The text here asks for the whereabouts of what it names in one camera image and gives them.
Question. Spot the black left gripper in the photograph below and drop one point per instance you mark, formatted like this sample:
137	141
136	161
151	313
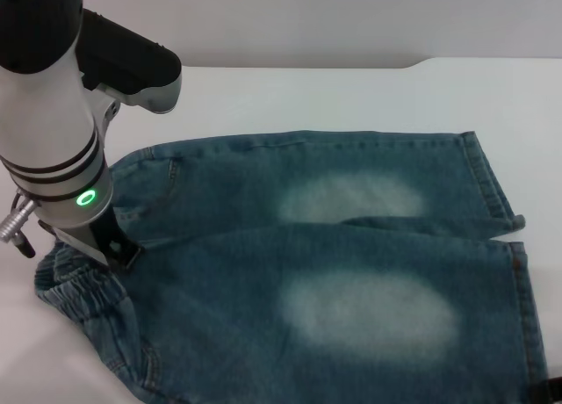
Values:
107	237

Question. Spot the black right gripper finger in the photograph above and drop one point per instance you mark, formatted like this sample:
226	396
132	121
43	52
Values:
549	375

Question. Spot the blue denim shorts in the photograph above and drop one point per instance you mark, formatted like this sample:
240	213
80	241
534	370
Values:
263	254

